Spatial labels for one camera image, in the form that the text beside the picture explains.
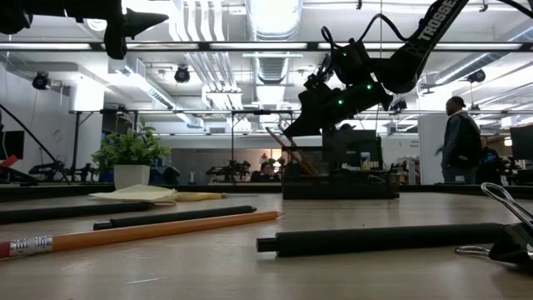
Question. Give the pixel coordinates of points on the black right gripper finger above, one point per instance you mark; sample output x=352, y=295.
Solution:
x=306, y=127

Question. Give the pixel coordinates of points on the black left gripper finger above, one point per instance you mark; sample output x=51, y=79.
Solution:
x=139, y=16
x=116, y=41

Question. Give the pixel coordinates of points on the orange pencil with red eraser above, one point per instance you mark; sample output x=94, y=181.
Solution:
x=304, y=153
x=291, y=153
x=145, y=231

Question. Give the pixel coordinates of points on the black mesh desk organizer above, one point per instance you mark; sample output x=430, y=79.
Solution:
x=333, y=187

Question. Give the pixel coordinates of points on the black pen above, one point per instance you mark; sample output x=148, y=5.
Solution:
x=175, y=217
x=375, y=239
x=75, y=211

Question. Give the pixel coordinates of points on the neighbouring rig robot arm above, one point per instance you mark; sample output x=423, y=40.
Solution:
x=231, y=168
x=46, y=170

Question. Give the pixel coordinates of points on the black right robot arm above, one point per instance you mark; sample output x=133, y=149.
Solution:
x=437, y=25

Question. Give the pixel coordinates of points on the black computer monitor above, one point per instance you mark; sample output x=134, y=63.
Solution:
x=522, y=143
x=11, y=145
x=354, y=146

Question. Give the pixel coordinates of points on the person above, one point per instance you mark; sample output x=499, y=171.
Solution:
x=266, y=171
x=460, y=137

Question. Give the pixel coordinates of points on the black ceiling spotlight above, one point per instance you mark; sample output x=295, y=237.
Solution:
x=476, y=76
x=41, y=81
x=182, y=75

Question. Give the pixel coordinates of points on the green plant in white pot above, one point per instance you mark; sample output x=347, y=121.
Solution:
x=131, y=175

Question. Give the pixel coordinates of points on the yellow sticky note pad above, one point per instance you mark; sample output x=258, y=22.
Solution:
x=137, y=193

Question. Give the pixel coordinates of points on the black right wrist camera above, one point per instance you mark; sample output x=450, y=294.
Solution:
x=352, y=62

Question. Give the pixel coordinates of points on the black overhead frame beam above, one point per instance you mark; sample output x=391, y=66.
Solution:
x=312, y=46

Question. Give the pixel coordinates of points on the black aluminium table frame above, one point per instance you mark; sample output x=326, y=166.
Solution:
x=50, y=191

